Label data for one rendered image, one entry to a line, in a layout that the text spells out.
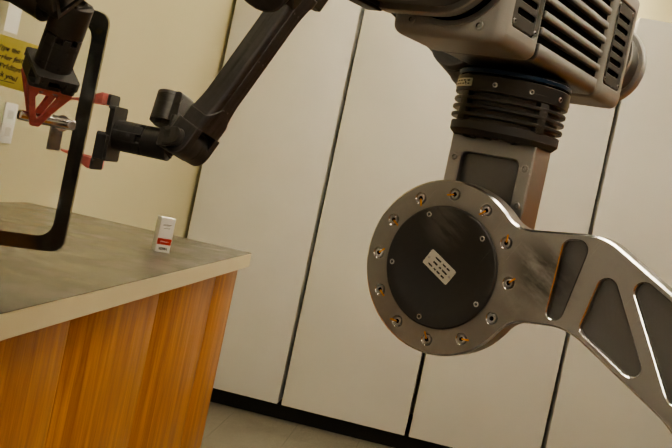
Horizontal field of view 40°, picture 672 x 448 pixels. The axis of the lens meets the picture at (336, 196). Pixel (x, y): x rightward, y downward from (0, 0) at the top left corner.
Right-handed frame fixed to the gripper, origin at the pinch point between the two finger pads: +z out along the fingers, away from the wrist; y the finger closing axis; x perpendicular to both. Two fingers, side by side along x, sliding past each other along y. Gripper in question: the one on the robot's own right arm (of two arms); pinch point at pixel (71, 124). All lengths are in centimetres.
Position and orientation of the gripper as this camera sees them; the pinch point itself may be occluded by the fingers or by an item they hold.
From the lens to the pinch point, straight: 180.2
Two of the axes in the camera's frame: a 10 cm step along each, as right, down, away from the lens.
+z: -9.7, -2.1, 1.3
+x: -1.4, 0.0, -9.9
